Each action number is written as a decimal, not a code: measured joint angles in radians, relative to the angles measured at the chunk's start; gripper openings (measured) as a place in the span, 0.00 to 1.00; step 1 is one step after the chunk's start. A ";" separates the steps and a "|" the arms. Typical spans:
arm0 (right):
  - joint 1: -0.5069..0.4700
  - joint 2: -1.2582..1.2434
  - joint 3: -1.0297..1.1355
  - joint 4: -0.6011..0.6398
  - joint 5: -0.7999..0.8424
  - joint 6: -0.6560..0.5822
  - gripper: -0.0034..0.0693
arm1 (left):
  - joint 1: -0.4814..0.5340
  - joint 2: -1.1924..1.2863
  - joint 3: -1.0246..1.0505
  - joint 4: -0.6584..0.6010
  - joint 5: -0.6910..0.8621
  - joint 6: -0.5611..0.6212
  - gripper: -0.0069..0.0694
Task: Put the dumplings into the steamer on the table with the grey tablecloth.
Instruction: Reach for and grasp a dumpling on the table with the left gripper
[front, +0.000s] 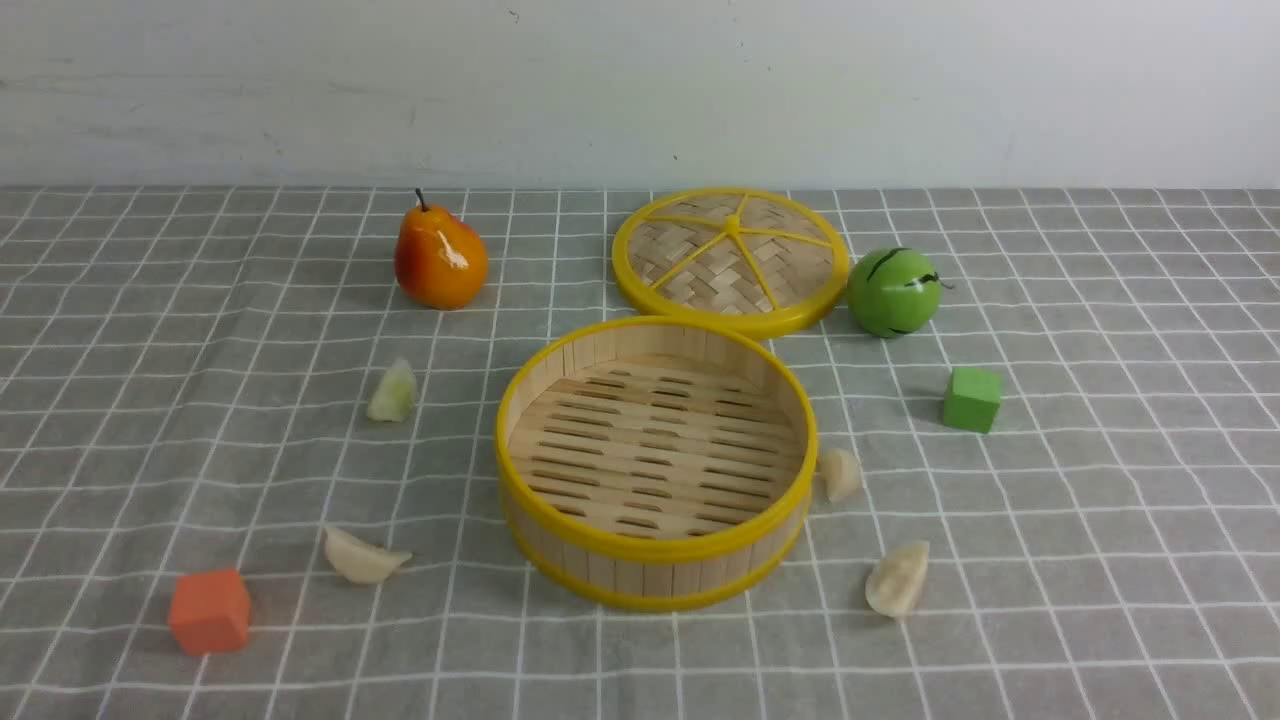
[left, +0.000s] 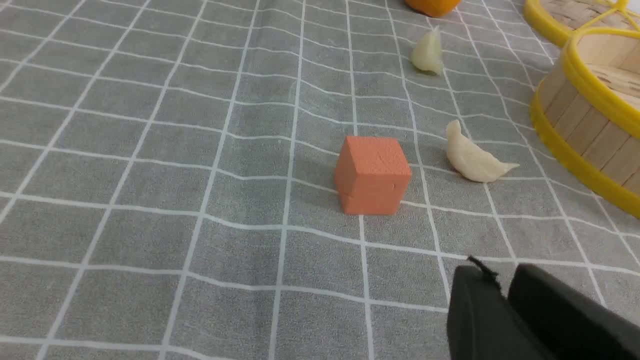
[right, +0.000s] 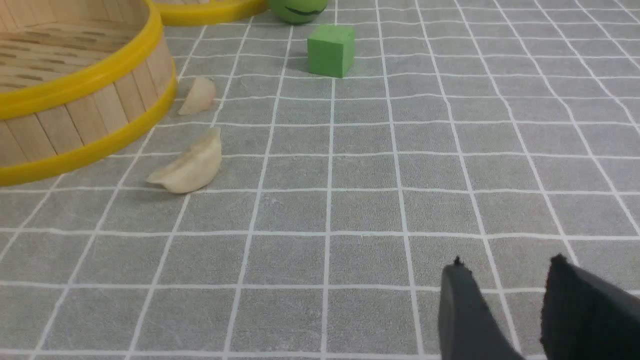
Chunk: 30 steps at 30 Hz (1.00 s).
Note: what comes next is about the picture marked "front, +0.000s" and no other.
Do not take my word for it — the greenish white dumpling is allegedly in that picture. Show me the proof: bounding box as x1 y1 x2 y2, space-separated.
366 357 419 423

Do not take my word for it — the yellow bamboo steamer tray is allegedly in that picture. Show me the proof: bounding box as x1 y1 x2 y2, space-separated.
494 316 819 612

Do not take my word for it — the yellow bamboo steamer lid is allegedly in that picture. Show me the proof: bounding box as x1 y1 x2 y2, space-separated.
611 187 852 340

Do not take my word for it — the orange red toy pear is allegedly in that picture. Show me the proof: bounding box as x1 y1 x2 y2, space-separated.
394 188 489 311

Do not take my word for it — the green toy watermelon ball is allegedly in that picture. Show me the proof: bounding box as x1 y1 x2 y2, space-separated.
846 246 952 338

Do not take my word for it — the green wooden cube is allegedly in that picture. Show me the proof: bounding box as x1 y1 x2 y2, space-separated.
941 366 1004 434

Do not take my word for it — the grey checked tablecloth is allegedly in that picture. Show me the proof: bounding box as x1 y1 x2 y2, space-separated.
1 186 1279 719

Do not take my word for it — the orange wooden cube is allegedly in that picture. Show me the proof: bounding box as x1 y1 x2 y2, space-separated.
168 568 252 656

